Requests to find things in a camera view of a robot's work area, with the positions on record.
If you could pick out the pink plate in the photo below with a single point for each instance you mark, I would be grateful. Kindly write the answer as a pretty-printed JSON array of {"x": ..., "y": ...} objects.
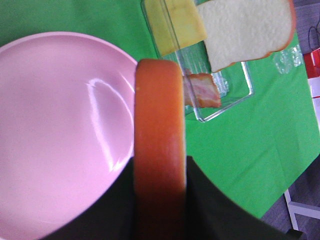
[{"x": 66, "y": 128}]

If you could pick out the green tablecloth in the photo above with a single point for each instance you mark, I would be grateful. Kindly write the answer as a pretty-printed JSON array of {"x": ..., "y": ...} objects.
[{"x": 253, "y": 152}]

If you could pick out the yellow cheese slice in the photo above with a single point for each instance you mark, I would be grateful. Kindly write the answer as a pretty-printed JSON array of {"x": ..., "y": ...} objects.
[{"x": 174, "y": 24}]

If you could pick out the red white box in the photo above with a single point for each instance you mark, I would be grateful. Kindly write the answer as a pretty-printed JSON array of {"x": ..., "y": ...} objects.
[{"x": 312, "y": 66}]

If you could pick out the white frame furniture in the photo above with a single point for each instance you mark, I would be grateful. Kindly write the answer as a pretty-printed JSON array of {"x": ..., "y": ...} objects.
[{"x": 296, "y": 208}]

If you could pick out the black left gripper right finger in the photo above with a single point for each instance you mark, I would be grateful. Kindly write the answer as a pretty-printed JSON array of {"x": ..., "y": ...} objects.
[{"x": 211, "y": 215}]

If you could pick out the clear right plastic tray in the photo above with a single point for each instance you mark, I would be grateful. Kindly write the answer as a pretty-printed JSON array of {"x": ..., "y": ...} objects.
[{"x": 234, "y": 83}]

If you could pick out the bread slice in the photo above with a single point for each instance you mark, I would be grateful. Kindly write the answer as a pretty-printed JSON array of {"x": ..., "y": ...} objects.
[
  {"x": 246, "y": 30},
  {"x": 159, "y": 162}
]

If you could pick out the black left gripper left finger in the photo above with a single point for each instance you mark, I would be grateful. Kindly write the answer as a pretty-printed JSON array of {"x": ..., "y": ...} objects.
[{"x": 109, "y": 218}]

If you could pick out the bacon strip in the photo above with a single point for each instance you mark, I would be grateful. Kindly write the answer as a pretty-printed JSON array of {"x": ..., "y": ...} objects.
[{"x": 205, "y": 90}]

